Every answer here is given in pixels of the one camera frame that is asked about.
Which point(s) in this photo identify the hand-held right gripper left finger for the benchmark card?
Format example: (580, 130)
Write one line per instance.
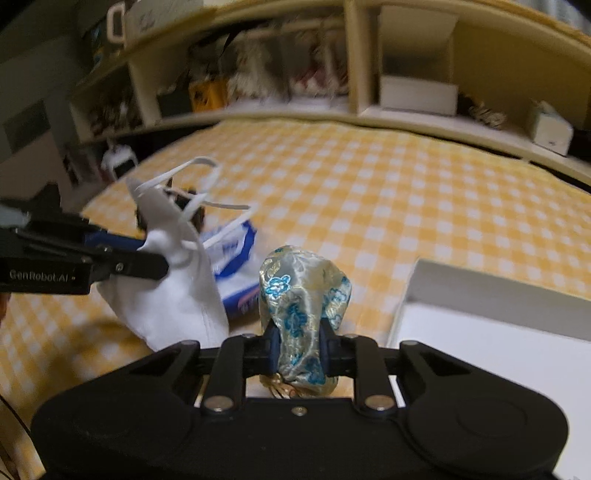
(272, 346)

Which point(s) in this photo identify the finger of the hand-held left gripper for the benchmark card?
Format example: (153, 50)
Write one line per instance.
(111, 240)
(138, 266)

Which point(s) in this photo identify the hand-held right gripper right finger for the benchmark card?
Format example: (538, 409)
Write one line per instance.
(325, 346)

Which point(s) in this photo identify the white face mask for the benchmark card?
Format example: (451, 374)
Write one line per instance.
(175, 286)

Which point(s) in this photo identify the blue floral embroidered pouch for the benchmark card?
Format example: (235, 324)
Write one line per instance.
(300, 295)

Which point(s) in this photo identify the white shallow box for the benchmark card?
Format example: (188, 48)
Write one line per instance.
(485, 341)

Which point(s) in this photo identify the white space heater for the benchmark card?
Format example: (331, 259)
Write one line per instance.
(120, 161)

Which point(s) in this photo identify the blue and white packet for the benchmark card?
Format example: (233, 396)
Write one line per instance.
(235, 249)

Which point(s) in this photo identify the group of small figurines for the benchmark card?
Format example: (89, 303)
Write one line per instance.
(111, 108)

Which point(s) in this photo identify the dark green box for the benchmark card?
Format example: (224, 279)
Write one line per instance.
(173, 101)

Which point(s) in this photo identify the yellow checked bed sheet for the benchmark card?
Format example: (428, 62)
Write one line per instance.
(369, 184)

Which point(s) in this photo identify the yellow box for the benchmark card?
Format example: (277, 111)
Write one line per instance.
(207, 92)

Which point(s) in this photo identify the white kettle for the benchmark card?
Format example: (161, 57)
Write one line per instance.
(115, 23)

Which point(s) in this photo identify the doll in clear case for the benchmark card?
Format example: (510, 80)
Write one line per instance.
(251, 69)
(318, 60)

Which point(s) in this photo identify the long white box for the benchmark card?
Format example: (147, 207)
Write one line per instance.
(161, 18)

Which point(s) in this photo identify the black headband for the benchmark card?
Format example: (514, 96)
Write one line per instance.
(226, 39)

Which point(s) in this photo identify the open white box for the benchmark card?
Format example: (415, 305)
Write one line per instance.
(415, 94)

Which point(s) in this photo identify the wooden shelf unit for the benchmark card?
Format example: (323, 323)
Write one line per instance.
(360, 55)

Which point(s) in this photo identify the white tissue box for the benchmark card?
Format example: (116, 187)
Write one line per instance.
(549, 127)

